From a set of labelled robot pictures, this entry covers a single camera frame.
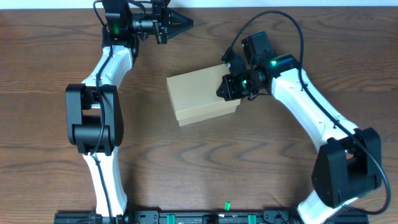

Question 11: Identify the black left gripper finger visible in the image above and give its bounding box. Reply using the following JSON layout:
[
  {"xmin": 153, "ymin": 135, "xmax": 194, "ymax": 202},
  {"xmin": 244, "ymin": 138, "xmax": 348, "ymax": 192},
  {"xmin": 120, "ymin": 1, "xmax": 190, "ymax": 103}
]
[
  {"xmin": 167, "ymin": 20, "xmax": 193, "ymax": 40},
  {"xmin": 167, "ymin": 9, "xmax": 193, "ymax": 28}
]

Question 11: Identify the cardboard box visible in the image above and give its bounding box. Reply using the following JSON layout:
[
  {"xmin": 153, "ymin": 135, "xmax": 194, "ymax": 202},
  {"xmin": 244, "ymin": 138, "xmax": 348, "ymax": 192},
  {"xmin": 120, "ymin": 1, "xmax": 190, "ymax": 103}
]
[{"xmin": 167, "ymin": 64, "xmax": 241, "ymax": 126}]

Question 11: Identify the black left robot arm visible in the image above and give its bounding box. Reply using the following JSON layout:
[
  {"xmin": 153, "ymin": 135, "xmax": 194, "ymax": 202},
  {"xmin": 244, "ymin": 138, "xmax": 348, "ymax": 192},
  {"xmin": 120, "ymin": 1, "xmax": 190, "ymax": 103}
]
[{"xmin": 54, "ymin": 0, "xmax": 194, "ymax": 223}]

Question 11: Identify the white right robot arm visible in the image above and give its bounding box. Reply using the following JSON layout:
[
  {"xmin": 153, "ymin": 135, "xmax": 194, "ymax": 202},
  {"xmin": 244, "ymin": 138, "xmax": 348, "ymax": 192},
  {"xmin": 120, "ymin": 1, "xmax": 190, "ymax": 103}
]
[{"xmin": 167, "ymin": 32, "xmax": 389, "ymax": 223}]

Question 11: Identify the small green block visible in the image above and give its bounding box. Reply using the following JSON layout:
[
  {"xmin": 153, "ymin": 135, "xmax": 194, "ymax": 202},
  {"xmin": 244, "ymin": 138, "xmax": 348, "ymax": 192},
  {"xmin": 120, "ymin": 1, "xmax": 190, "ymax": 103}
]
[{"xmin": 224, "ymin": 202, "xmax": 231, "ymax": 211}]

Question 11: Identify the black mounting rail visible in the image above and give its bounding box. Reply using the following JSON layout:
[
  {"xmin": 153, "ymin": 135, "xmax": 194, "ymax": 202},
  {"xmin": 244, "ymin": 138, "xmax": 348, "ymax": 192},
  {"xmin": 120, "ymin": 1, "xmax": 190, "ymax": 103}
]
[{"xmin": 53, "ymin": 210, "xmax": 369, "ymax": 224}]

